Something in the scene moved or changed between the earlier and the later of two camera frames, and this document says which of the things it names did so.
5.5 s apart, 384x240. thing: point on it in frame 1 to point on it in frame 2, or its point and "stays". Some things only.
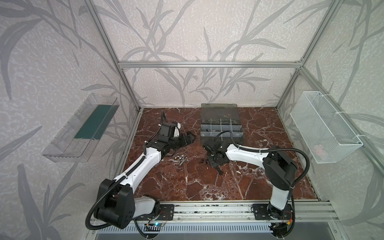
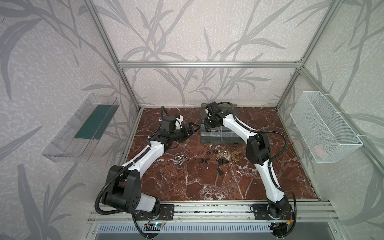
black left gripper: (182, 139) to (186, 131)
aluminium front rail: (222, 212) stays
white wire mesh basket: (327, 135) stays
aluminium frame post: (334, 6) stays
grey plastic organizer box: (217, 118) stays
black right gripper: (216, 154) to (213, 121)
